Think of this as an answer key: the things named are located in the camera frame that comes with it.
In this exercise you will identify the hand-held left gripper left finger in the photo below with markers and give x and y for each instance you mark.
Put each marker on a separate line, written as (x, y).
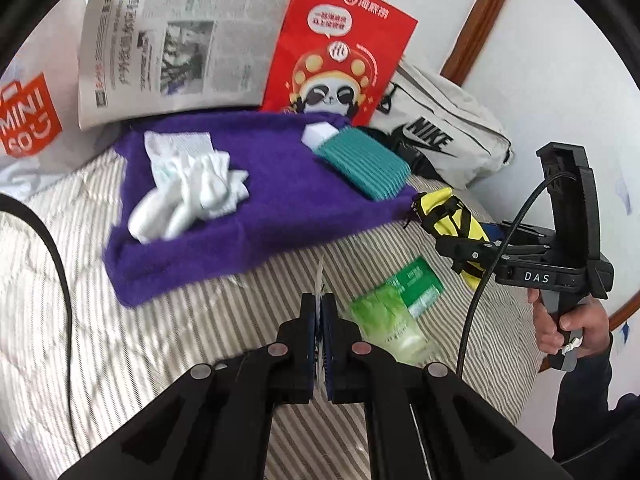
(310, 325)

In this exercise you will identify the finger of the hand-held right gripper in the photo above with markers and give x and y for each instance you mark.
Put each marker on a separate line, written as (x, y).
(495, 232)
(465, 250)

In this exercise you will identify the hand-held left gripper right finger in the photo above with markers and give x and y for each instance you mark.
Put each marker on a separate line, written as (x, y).
(331, 325)

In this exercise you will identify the yellow mesh bag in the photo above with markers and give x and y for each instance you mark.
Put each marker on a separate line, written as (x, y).
(440, 210)

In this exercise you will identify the light green tissue pack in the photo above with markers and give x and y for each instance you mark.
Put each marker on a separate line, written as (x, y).
(385, 320)

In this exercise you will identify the purple towel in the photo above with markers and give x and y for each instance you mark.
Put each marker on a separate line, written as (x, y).
(280, 200)

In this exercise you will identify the teal knitted cloth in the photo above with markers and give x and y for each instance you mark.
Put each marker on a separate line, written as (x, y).
(365, 165)

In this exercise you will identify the white socks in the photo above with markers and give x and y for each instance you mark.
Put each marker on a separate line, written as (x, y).
(195, 195)

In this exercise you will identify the white sponge block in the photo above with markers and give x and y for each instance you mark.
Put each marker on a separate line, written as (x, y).
(317, 135)

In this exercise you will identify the person's right forearm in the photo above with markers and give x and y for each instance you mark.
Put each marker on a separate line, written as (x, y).
(600, 410)

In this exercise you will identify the person's right hand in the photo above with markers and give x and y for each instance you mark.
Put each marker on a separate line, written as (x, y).
(545, 320)

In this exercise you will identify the white waist bag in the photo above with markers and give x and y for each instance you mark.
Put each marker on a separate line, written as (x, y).
(450, 110)

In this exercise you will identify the red paper bag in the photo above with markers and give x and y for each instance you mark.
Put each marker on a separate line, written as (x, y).
(350, 25)

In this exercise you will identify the folded newspaper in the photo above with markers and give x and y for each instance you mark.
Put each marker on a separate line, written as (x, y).
(190, 35)

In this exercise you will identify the white plastic shopping bag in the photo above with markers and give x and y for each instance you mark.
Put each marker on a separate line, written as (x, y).
(30, 165)

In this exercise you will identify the wooden door frame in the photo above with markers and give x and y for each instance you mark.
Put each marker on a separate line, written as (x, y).
(480, 15)

